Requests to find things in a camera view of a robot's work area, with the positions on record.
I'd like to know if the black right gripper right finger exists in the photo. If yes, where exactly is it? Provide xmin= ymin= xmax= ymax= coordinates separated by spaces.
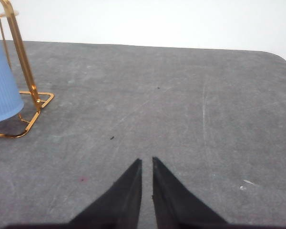
xmin=152 ymin=157 xmax=229 ymax=229

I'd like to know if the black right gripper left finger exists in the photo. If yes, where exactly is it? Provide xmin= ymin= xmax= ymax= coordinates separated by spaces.
xmin=67 ymin=159 xmax=143 ymax=229

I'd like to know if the blue ribbed plastic cup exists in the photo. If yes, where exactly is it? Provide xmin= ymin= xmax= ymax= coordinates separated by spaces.
xmin=0 ymin=48 xmax=24 ymax=121

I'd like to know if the gold wire cup rack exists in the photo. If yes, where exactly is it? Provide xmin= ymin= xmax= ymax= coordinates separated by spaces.
xmin=0 ymin=0 xmax=54 ymax=138

